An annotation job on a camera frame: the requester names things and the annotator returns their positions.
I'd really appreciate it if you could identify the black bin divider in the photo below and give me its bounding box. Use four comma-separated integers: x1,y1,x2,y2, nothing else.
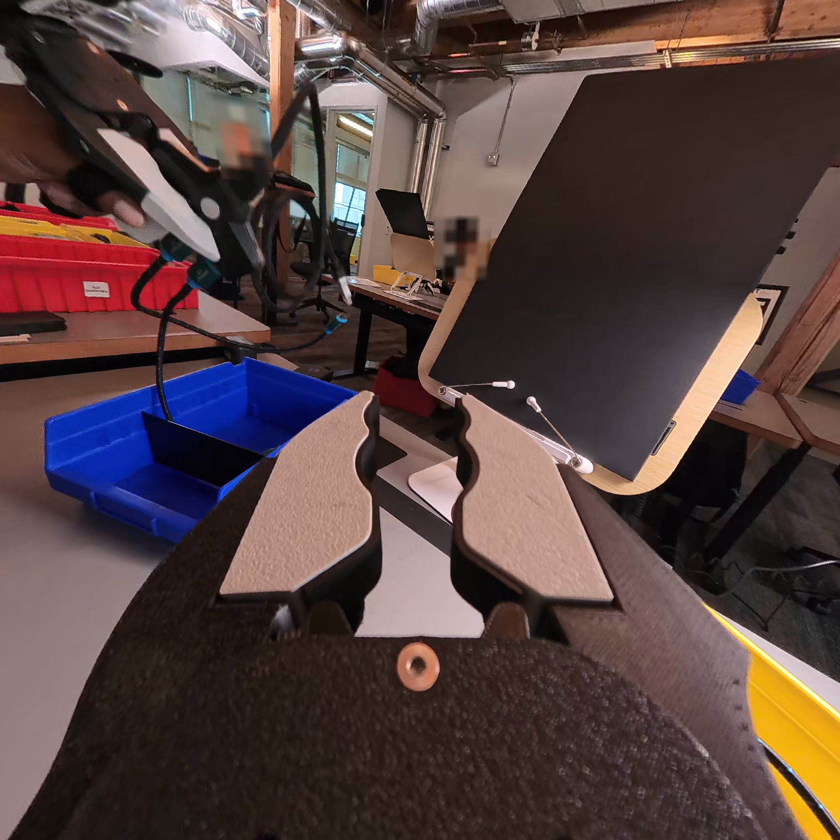
141,412,283,490

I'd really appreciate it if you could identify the thick black braided cable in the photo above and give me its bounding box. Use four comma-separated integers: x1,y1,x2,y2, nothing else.
252,79,355,316

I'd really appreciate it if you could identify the blue plastic bin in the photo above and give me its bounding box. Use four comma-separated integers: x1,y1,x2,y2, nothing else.
45,357,358,544
718,369,761,404

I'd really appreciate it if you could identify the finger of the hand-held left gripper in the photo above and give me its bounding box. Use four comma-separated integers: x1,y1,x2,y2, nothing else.
156,126,221,175
97,126,222,262

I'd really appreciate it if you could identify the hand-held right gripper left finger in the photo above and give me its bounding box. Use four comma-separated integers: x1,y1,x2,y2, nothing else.
218,391,383,634

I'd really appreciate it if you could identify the red bag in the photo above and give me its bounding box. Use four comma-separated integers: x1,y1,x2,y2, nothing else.
374,357,439,419

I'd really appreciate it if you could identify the framed black white marker sign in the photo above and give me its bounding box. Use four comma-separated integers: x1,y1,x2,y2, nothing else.
751,283,791,345

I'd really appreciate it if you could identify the red plastic bin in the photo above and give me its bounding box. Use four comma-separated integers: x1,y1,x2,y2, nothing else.
0,203,199,315

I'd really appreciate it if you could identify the silver air duct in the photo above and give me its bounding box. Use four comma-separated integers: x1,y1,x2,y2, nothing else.
295,0,448,211

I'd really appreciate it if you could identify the person's left hand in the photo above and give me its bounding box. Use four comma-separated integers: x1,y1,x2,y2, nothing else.
0,84,147,228

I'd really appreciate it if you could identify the silver hub adapter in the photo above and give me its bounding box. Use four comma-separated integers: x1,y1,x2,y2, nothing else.
147,131,270,277

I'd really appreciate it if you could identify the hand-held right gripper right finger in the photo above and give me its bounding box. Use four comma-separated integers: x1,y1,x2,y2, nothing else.
451,394,616,608

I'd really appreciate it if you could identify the yellow plastic bin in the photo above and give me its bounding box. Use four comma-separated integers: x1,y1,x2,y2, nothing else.
705,604,840,840
0,213,155,249

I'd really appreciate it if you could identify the black office chair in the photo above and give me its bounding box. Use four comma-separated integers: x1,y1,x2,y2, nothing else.
289,217,358,322

